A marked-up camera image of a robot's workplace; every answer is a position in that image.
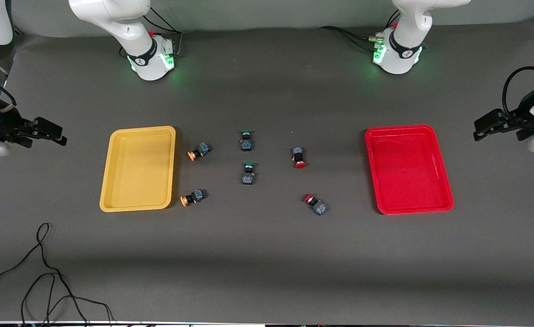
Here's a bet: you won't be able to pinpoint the yellow push button switch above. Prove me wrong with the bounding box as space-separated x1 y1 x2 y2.
188 142 211 162
180 188 207 208

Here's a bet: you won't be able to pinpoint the yellow plastic tray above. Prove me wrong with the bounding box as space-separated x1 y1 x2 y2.
100 126 177 213

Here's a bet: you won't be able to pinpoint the red plastic tray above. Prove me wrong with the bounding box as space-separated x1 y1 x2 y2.
365 124 454 215

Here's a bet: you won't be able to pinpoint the dark grey table mat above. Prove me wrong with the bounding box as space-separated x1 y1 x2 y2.
0 16 534 325

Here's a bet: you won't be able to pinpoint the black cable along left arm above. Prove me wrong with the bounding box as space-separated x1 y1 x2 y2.
502 67 534 119

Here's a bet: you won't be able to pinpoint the thin black loose cable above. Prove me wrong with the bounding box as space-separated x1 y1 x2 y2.
0 223 113 327

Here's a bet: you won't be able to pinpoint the black right arm base cables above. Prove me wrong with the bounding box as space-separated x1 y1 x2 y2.
120 7 184 59

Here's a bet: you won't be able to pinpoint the black arm base cables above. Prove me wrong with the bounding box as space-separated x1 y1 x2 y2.
120 7 184 59
319 9 401 51

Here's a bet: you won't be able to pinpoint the black left arm base cables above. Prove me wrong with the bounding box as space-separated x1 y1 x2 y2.
319 9 401 51

